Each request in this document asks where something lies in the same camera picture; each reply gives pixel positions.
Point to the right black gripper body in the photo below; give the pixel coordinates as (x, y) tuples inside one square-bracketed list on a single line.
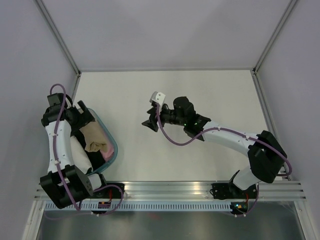
[(167, 116)]

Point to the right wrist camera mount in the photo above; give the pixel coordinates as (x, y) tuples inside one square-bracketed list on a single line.
[(157, 98)]

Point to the black rolled t shirt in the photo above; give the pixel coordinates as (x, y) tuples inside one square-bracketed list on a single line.
[(96, 159)]

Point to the white rolled t shirt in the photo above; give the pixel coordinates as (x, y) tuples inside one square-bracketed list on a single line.
[(80, 158)]

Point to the teal plastic basket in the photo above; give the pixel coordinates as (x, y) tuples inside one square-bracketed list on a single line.
[(109, 137)]

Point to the beige t shirt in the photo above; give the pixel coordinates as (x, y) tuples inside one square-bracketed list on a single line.
[(95, 138)]

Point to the white slotted cable duct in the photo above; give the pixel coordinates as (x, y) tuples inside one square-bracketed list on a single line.
[(152, 206)]

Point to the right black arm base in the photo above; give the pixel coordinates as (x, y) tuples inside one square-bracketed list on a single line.
[(235, 191)]

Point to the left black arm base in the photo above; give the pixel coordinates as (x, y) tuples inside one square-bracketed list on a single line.
[(110, 192)]

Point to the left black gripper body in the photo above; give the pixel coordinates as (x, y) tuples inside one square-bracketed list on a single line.
[(79, 120)]

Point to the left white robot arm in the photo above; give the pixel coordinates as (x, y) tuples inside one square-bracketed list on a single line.
[(65, 183)]

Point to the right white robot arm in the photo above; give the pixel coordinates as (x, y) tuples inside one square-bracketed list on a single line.
[(265, 155)]

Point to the pink rolled t shirt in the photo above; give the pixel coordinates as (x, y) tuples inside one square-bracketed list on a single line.
[(109, 153)]

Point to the aluminium front rail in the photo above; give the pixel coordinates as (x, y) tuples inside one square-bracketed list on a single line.
[(279, 190)]

